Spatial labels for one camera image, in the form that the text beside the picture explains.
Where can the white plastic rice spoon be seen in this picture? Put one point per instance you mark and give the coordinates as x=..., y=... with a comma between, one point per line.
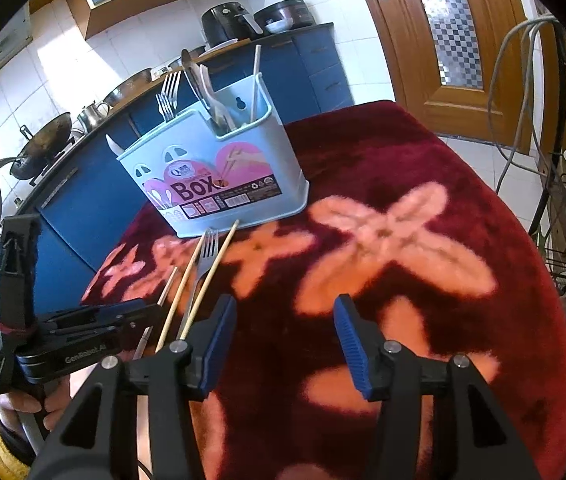
x=218, y=111

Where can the person's left hand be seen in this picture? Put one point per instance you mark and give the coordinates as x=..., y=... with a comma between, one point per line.
x=54, y=405

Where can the steel fork in caddy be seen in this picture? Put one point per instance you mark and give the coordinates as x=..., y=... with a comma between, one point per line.
x=167, y=98

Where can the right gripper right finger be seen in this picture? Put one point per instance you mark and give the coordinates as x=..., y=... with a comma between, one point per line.
x=472, y=438

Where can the red floral blanket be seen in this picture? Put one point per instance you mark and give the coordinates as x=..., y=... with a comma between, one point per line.
x=397, y=221

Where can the wooden chopstick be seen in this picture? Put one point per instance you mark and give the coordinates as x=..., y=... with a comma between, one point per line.
x=176, y=300
x=203, y=286

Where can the black air fryer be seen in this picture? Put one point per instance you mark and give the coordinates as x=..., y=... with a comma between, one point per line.
x=228, y=21

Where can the steel pitcher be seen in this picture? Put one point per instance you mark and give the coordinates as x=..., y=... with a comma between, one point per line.
x=92, y=115

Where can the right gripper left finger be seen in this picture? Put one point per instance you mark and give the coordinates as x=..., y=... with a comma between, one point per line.
x=97, y=436

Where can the light blue utensil caddy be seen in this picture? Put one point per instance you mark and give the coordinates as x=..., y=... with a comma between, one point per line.
x=200, y=179

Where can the wooden door with glass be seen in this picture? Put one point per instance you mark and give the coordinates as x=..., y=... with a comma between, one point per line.
x=448, y=67

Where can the yellow sleeve forearm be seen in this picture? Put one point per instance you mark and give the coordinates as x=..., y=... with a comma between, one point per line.
x=16, y=455

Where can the white chopstick in caddy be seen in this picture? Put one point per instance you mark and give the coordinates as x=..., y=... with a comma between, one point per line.
x=254, y=88

